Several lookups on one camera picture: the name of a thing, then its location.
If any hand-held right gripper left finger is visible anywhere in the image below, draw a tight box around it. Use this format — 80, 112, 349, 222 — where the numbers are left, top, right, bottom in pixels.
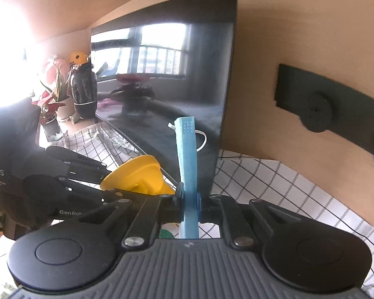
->
76, 183, 185, 250

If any potted plant white pot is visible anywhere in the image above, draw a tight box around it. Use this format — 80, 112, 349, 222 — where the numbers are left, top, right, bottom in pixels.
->
39, 54, 76, 123

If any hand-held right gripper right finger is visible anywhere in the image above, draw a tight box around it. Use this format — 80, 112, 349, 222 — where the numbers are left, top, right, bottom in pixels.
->
196, 193, 303, 247

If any white black checked cloth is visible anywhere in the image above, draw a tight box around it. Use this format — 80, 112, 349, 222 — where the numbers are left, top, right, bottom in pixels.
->
54, 123, 374, 299

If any black flat screen television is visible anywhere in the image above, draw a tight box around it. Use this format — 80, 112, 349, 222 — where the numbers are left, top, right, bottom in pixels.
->
90, 0, 239, 195

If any potted plant black pot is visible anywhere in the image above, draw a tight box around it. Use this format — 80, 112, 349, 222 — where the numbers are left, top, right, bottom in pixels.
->
31, 92, 63, 139

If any black bottle with yellow cap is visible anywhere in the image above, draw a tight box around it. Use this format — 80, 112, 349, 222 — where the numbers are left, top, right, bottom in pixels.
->
69, 51, 98, 119

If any black wall mount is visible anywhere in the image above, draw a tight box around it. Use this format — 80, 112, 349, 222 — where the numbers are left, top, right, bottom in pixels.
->
274, 63, 374, 175

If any yellow rubber glove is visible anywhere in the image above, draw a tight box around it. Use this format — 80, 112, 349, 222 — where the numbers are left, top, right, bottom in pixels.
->
100, 154, 177, 197

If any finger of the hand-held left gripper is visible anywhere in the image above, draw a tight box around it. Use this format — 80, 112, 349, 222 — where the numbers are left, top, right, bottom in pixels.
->
45, 146, 113, 183
59, 177, 164, 208

